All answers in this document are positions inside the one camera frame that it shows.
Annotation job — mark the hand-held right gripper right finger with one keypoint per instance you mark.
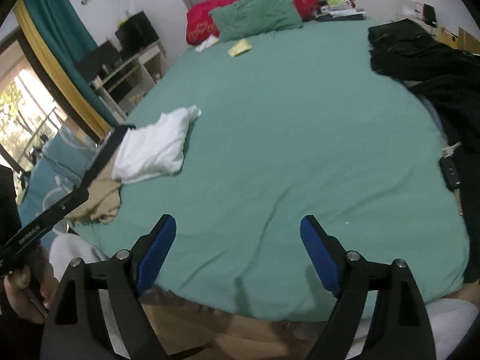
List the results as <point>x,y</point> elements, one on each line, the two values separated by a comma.
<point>318,258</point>

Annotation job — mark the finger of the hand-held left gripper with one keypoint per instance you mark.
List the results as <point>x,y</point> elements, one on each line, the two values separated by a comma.
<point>107,153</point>

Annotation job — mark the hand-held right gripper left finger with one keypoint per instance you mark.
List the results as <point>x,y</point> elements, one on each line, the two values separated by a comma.
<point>157,255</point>

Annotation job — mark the white garment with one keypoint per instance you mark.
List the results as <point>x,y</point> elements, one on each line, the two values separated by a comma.
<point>153,150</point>

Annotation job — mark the person's left forearm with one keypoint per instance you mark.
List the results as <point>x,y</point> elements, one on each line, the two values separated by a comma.
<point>15,339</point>

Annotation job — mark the pile of black clothes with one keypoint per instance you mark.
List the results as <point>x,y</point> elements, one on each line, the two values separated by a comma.
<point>431,67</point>

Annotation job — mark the person's left hand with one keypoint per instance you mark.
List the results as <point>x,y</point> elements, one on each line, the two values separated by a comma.
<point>22,288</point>

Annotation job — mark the beige cloth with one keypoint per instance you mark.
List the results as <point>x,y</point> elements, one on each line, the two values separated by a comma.
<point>97,202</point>

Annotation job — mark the blue patterned rug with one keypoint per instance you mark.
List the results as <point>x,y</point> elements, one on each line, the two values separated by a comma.
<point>48,180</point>

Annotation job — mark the black speaker box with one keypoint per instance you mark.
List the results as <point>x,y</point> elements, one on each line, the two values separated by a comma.
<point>99,60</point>

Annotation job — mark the glass sliding door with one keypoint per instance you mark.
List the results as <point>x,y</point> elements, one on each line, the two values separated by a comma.
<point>22,101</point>

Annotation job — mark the cream shelf unit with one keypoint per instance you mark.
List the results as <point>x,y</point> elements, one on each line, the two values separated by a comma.
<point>150,60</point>

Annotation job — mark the black screen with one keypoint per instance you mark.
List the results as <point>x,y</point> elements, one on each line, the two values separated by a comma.
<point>137,32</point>

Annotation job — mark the teal curtain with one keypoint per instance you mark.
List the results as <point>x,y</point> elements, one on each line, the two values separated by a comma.
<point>56,22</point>

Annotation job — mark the person's grey pants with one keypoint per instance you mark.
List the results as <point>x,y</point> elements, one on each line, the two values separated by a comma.
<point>450,318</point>

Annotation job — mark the black car key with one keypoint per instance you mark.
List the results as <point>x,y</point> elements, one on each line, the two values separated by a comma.
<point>450,174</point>

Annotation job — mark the red patterned pillow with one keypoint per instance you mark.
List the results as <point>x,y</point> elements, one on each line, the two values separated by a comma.
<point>198,22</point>

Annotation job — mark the green pillow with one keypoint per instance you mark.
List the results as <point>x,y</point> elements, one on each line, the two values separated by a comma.
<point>258,15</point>

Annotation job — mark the pile of books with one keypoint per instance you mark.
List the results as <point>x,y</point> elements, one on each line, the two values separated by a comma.
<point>339,13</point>

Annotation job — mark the cardboard box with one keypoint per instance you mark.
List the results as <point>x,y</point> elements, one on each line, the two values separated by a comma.
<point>448,35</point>
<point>469,40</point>

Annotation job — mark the white box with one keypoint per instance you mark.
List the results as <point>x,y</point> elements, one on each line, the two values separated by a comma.
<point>410,7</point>

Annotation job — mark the small black box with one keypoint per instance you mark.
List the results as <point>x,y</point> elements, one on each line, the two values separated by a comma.
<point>430,14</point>

